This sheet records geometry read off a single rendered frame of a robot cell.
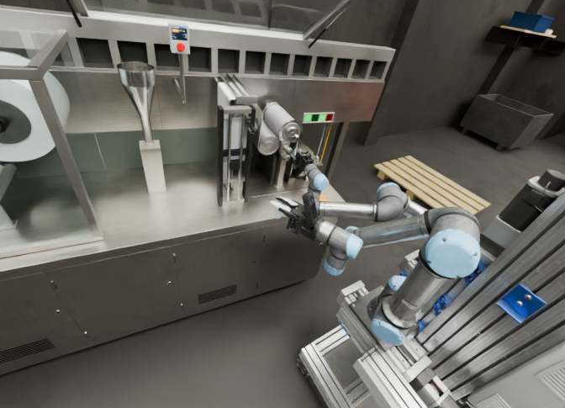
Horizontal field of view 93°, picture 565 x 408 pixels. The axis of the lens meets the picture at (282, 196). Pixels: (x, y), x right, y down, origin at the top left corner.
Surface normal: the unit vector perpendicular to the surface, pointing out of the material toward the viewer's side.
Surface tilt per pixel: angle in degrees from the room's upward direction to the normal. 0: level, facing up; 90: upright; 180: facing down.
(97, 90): 90
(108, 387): 0
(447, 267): 82
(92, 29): 90
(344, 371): 0
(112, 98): 90
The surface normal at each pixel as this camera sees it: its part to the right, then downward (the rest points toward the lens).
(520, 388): -0.85, 0.22
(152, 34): 0.40, 0.61
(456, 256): -0.52, 0.35
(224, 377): 0.15, -0.77
